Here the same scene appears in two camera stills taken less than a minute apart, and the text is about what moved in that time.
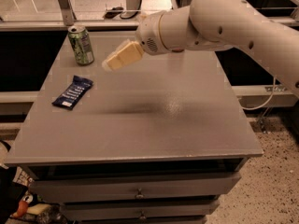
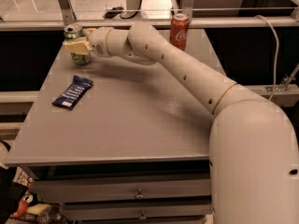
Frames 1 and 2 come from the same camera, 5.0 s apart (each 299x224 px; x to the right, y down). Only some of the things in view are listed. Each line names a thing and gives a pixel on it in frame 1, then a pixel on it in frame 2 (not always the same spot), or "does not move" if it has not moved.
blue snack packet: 70,95 does not move
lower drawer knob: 142,216 does not move
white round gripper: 149,34 -> 98,43
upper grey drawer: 134,187 does not move
